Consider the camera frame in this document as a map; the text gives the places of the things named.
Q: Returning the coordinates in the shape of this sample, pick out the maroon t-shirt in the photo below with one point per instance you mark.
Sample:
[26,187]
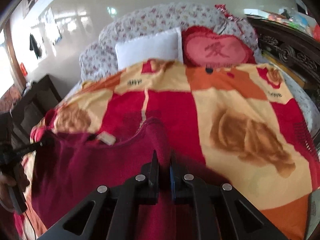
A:
[74,165]

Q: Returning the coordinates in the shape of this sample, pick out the dark hanging cloth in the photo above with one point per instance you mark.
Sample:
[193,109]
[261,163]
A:
[33,46]

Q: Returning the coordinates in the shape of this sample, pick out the white pillow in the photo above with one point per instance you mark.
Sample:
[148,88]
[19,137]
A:
[166,45]

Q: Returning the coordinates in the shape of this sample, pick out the orange red floral blanket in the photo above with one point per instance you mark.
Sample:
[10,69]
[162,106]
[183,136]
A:
[244,120]

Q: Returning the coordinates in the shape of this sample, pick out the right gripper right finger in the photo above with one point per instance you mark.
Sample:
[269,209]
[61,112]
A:
[221,212]

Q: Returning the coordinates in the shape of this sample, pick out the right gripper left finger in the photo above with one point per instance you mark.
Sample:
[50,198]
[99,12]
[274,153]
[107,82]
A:
[110,212]

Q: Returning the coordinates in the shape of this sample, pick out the white embroidered chair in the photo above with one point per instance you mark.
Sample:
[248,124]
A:
[312,225]

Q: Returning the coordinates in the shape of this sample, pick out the floral quilt bedding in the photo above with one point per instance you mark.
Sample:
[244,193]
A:
[99,59]

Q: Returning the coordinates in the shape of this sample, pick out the red heart cushion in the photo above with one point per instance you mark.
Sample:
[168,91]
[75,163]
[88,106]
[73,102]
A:
[203,47]

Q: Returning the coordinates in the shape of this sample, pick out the dark carved wooden headboard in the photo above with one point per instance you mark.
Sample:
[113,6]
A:
[294,49]

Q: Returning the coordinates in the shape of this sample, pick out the person's hand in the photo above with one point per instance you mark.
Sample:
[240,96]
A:
[12,190]

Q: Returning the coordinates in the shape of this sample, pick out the red plastic bag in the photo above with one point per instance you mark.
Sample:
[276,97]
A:
[316,32]

